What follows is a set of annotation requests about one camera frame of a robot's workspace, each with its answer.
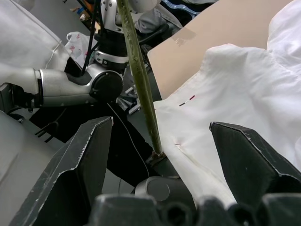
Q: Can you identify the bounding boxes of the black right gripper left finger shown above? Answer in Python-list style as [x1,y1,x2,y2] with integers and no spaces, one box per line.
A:
[9,116,114,226]

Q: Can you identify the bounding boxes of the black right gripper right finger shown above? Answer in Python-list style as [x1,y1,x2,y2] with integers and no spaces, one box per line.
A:
[209,121,301,206]

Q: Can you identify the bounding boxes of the white shorts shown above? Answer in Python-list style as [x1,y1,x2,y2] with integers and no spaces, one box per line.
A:
[154,0,301,208]

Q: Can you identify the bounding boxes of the silver robot body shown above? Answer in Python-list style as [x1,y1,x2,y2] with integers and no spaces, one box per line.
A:
[0,109,71,226]

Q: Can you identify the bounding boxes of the grey round knob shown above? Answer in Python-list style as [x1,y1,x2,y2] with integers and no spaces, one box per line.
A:
[134,176,182,202]

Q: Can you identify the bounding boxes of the white printed plastic bag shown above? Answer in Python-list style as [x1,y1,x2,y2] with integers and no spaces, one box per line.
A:
[64,31,98,68]

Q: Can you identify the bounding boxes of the white fabric sheet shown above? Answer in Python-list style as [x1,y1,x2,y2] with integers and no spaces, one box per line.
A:
[0,0,71,82]

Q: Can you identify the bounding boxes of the grey cloth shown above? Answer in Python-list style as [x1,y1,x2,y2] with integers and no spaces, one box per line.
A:
[135,4,183,36]

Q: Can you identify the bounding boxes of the blue white patterned fabric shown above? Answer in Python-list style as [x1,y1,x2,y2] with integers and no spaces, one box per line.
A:
[161,0,212,17]

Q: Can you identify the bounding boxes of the thin black wire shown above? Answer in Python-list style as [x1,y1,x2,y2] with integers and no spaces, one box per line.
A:
[107,102,151,178]

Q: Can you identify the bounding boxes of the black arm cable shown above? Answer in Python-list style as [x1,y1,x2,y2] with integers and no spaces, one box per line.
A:
[81,0,107,77]

